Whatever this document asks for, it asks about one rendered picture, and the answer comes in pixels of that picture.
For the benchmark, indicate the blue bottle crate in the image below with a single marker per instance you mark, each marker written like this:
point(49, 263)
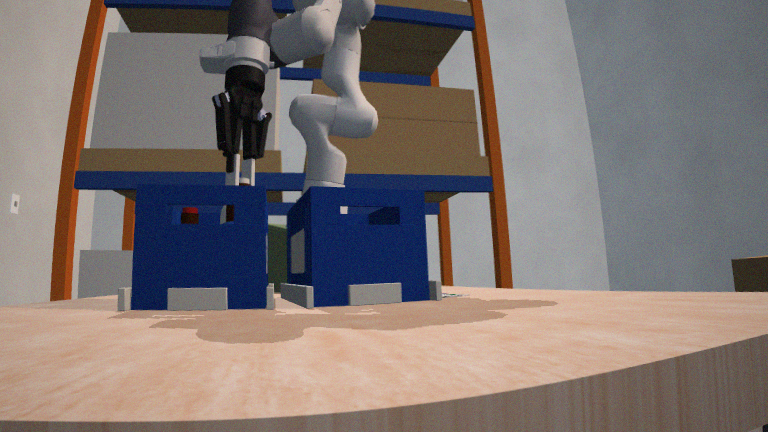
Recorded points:
point(204, 255)
point(329, 250)

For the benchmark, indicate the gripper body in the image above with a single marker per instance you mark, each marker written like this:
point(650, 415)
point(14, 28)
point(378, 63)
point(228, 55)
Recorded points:
point(244, 80)

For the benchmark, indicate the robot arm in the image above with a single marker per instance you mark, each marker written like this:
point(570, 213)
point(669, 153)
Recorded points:
point(297, 37)

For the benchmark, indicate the white bottle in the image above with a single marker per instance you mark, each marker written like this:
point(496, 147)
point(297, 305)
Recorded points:
point(242, 181)

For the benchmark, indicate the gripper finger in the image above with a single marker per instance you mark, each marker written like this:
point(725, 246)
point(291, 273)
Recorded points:
point(254, 140)
point(229, 137)

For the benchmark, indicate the red bottle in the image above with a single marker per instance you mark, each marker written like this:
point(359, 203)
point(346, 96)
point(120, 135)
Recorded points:
point(189, 215)

